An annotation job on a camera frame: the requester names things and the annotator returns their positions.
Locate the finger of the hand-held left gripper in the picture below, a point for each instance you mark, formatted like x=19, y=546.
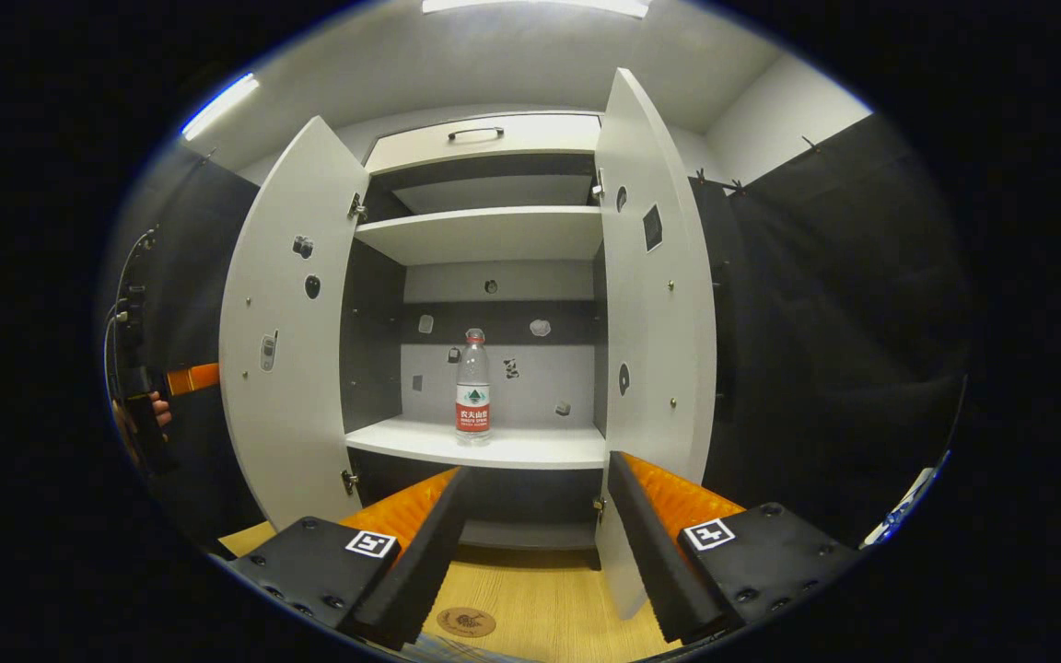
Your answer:
x=194, y=378

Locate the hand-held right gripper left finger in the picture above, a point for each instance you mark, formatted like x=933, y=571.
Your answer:
x=429, y=552

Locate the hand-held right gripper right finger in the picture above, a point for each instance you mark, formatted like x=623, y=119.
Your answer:
x=655, y=562

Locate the white cabinet door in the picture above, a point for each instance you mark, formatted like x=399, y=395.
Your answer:
x=286, y=424
x=650, y=322

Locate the clear plastic bottle red label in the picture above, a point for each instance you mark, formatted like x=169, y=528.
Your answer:
x=472, y=405

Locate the round wooden coaster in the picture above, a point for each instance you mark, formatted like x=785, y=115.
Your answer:
x=466, y=622

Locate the black backdrop cloth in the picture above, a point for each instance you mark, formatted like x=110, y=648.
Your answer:
x=844, y=322
x=199, y=276

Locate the white and grey cabinet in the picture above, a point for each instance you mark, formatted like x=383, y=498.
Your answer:
x=369, y=350

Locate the white and blue item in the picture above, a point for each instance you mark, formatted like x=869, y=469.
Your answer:
x=903, y=506

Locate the narrow ceiling light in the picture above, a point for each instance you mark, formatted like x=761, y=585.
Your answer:
x=220, y=106

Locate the white cabinet drawer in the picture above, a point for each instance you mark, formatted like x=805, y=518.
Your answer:
x=540, y=138

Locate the wide ceiling light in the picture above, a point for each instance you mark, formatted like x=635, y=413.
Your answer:
x=540, y=5

